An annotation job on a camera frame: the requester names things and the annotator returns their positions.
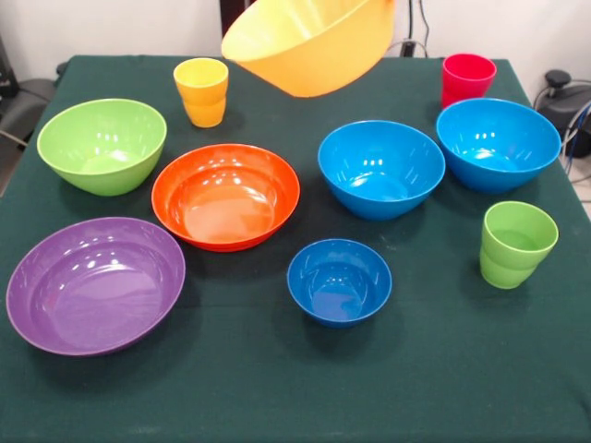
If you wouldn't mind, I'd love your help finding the large yellow-orange bowl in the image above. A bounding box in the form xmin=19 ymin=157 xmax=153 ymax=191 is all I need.
xmin=221 ymin=0 xmax=396 ymax=99

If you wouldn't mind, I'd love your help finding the orange-red shallow bowl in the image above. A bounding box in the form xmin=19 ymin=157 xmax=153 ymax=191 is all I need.
xmin=151 ymin=143 xmax=302 ymax=253

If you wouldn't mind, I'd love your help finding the small dark blue bowl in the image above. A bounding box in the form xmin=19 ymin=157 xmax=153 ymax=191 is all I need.
xmin=286 ymin=238 xmax=393 ymax=329

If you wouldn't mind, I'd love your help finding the light blue bowl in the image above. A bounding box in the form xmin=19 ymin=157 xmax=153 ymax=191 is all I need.
xmin=436 ymin=97 xmax=562 ymax=195
xmin=317 ymin=120 xmax=447 ymax=222

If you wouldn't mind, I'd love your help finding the yellow cup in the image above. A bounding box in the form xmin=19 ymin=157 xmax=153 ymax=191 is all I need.
xmin=173 ymin=57 xmax=230 ymax=128

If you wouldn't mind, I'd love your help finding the dark green tablecloth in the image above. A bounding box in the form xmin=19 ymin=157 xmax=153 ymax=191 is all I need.
xmin=0 ymin=54 xmax=591 ymax=443

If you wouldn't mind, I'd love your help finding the green bowl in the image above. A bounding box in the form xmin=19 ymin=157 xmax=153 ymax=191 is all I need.
xmin=36 ymin=97 xmax=168 ymax=198

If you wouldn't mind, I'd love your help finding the purple bowl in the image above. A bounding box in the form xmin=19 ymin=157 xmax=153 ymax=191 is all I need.
xmin=6 ymin=217 xmax=187 ymax=357

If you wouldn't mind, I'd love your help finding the red cup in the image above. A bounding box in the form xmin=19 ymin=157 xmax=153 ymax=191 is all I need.
xmin=440 ymin=53 xmax=499 ymax=110

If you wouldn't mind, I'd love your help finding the green cup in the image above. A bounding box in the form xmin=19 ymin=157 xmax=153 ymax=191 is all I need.
xmin=479 ymin=200 xmax=560 ymax=291

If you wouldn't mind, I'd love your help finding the grey office chair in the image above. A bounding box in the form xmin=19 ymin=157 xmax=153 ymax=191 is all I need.
xmin=0 ymin=78 xmax=59 ymax=139

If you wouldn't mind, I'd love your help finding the black wall cable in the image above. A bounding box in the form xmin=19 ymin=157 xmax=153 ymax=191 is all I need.
xmin=400 ymin=0 xmax=433 ymax=59

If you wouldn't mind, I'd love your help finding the tangle of cables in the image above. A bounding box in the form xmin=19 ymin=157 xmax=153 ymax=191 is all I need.
xmin=558 ymin=101 xmax=591 ymax=181

